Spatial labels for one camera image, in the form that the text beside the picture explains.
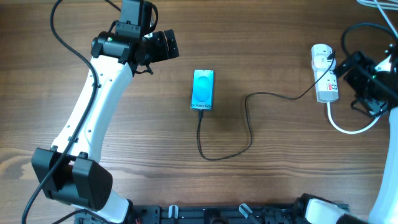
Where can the blue Galaxy S25 smartphone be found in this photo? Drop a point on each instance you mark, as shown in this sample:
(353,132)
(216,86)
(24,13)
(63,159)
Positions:
(202,90)

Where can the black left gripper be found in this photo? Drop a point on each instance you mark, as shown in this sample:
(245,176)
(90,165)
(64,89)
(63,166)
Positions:
(161,53)

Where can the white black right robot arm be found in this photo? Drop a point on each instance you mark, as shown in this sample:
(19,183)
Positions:
(359,169)

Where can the white power strip socket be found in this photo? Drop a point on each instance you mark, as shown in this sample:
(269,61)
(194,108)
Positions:
(323,65)

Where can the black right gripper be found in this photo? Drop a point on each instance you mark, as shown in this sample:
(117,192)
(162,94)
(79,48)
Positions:
(365,64)

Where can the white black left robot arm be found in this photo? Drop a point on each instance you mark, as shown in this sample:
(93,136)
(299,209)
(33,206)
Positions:
(70,171)

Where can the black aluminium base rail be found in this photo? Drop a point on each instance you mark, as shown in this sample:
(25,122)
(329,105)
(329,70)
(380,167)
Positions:
(270,213)

